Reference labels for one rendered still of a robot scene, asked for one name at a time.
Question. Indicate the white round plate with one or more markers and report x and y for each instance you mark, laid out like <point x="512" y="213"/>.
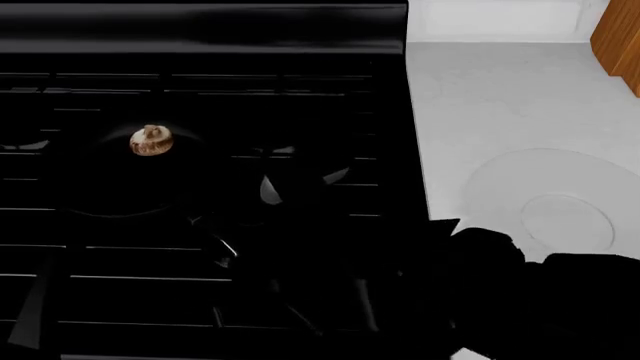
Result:
<point x="555" y="187"/>

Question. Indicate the brown mushroom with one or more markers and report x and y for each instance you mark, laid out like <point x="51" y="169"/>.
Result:
<point x="151" y="141"/>

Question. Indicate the black kitchen stove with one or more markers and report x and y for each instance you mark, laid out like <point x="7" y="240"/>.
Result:
<point x="210" y="56"/>

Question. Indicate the black frying pan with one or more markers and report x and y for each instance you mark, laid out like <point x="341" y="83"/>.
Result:
<point x="115" y="180"/>

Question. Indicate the wooden cabinet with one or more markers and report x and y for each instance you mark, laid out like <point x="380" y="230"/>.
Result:
<point x="620" y="41"/>

